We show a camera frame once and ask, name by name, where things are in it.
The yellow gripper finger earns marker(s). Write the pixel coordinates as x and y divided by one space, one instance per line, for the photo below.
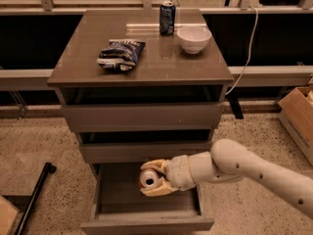
162 188
160 165

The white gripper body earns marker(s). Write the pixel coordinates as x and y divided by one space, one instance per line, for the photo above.
178 174

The red coke can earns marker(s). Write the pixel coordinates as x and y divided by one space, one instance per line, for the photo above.
148 179

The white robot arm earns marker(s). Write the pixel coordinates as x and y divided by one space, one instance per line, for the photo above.
226 161

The grey open bottom drawer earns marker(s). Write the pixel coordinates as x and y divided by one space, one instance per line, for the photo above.
119 208

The grey middle drawer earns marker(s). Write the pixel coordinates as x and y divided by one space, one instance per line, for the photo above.
102 153

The grey drawer cabinet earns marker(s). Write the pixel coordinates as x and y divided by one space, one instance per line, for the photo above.
165 74

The grey top drawer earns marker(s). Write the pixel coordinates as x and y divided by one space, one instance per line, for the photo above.
141 117

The blue soda can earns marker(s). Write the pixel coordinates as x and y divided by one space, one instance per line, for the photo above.
167 18

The black metal bar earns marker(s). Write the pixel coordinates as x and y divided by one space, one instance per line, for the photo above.
47 168

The blue chip bag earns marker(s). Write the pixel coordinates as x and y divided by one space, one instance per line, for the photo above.
121 54

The white ceramic bowl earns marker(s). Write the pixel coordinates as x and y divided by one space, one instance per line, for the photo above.
193 38

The cardboard box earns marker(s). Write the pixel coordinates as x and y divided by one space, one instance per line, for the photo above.
297 118

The wooden board corner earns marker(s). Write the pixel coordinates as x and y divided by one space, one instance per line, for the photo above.
8 215

